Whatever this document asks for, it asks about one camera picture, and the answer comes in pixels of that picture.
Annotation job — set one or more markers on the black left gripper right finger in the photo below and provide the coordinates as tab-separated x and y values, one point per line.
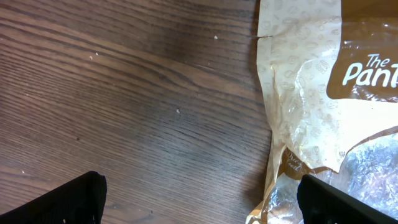
319	202

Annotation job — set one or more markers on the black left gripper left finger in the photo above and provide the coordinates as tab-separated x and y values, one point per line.
79	201

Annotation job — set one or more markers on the brown snack packet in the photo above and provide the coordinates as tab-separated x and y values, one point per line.
328	72

